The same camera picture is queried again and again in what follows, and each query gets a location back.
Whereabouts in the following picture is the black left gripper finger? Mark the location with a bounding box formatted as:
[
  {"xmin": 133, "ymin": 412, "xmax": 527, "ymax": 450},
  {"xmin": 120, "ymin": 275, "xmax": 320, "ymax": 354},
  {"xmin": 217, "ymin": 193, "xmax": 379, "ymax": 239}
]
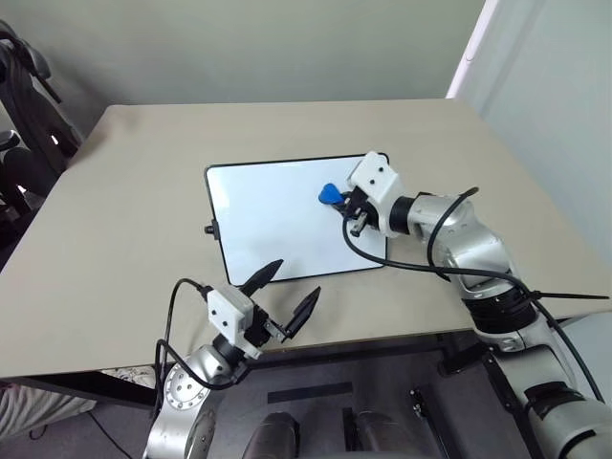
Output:
[
  {"xmin": 237, "ymin": 259, "xmax": 285, "ymax": 301},
  {"xmin": 281, "ymin": 286, "xmax": 321, "ymax": 343}
]

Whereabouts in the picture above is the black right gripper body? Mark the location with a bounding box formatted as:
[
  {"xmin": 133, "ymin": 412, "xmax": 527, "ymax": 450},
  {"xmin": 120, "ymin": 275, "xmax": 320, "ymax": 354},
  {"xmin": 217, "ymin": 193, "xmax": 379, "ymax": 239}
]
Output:
[{"xmin": 342, "ymin": 188, "xmax": 380, "ymax": 238}]

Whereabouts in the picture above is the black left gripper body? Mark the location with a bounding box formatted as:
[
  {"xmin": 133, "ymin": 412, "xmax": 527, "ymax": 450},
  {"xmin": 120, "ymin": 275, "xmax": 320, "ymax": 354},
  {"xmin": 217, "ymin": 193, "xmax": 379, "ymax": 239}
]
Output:
[{"xmin": 244, "ymin": 305, "xmax": 288, "ymax": 348}]

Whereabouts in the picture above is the blue guitar pick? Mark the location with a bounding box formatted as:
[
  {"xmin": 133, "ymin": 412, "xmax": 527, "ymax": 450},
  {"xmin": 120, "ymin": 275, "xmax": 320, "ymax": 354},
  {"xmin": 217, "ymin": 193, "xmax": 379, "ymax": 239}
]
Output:
[{"xmin": 317, "ymin": 183, "xmax": 346, "ymax": 208}]

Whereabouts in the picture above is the dark grey rounded shape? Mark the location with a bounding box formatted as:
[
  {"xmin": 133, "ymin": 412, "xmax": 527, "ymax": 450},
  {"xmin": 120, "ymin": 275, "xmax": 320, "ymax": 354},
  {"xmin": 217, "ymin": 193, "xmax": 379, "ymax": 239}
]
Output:
[
  {"xmin": 245, "ymin": 411, "xmax": 300, "ymax": 459},
  {"xmin": 355, "ymin": 410, "xmax": 408, "ymax": 459}
]

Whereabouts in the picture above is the black rod on floor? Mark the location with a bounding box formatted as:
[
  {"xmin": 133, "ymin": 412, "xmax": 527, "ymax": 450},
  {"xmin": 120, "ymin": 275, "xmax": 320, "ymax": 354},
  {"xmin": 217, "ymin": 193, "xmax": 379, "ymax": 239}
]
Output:
[{"xmin": 409, "ymin": 388, "xmax": 451, "ymax": 459}]

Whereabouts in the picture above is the black zip tie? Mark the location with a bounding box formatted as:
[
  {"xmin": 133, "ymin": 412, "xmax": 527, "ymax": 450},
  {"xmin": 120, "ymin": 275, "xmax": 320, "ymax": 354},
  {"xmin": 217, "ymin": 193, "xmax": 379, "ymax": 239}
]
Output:
[{"xmin": 524, "ymin": 290, "xmax": 612, "ymax": 304}]

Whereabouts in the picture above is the light patterned cloth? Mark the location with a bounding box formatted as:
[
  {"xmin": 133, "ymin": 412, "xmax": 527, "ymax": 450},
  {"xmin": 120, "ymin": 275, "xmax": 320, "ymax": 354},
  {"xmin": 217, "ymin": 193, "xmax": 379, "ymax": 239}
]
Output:
[{"xmin": 0, "ymin": 366, "xmax": 155, "ymax": 439}]

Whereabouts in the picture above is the black office chair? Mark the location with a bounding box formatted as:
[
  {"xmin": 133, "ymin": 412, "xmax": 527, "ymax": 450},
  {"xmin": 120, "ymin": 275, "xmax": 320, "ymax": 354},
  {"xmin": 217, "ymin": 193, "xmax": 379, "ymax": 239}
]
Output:
[{"xmin": 0, "ymin": 18, "xmax": 85, "ymax": 251}]

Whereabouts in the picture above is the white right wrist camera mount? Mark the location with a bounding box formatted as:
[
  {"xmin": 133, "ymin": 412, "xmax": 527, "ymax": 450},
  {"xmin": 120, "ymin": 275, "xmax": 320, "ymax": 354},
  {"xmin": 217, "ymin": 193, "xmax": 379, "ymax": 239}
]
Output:
[{"xmin": 347, "ymin": 151, "xmax": 404, "ymax": 239}]

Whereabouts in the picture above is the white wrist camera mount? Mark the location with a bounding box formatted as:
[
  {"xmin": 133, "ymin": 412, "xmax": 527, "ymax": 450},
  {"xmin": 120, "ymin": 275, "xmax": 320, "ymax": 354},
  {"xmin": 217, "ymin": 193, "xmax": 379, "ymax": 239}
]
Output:
[
  {"xmin": 347, "ymin": 151, "xmax": 404, "ymax": 239},
  {"xmin": 206, "ymin": 285, "xmax": 264, "ymax": 361}
]

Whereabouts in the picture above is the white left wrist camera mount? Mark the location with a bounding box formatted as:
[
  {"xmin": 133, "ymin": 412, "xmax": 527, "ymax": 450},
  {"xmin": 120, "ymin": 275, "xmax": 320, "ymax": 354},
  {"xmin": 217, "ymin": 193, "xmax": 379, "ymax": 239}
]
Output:
[{"xmin": 206, "ymin": 285, "xmax": 264, "ymax": 361}]

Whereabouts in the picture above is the white whiteboard with black frame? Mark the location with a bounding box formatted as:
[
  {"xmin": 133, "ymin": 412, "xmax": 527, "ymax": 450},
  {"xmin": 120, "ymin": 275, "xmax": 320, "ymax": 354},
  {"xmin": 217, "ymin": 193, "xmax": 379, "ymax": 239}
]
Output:
[{"xmin": 203, "ymin": 152, "xmax": 390, "ymax": 287}]

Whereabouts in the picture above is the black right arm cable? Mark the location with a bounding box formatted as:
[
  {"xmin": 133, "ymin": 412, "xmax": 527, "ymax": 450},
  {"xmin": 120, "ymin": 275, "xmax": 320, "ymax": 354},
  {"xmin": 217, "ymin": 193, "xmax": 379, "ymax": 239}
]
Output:
[{"xmin": 342, "ymin": 186, "xmax": 608, "ymax": 404}]

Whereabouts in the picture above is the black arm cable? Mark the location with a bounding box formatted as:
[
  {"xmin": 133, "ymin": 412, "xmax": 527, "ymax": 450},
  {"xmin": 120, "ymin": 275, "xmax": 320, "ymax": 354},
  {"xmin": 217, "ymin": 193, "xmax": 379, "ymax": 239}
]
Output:
[
  {"xmin": 342, "ymin": 186, "xmax": 608, "ymax": 404},
  {"xmin": 151, "ymin": 279, "xmax": 241, "ymax": 423}
]

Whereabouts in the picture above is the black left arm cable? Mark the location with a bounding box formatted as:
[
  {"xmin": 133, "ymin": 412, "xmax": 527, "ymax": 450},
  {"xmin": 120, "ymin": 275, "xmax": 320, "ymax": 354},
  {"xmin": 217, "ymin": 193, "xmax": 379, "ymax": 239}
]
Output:
[{"xmin": 151, "ymin": 279, "xmax": 241, "ymax": 423}]

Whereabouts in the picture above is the thin black floor cable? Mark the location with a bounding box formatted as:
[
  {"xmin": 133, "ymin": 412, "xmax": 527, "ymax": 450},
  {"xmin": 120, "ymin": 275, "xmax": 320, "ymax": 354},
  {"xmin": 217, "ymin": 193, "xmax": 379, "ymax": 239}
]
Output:
[{"xmin": 28, "ymin": 409, "xmax": 114, "ymax": 442}]

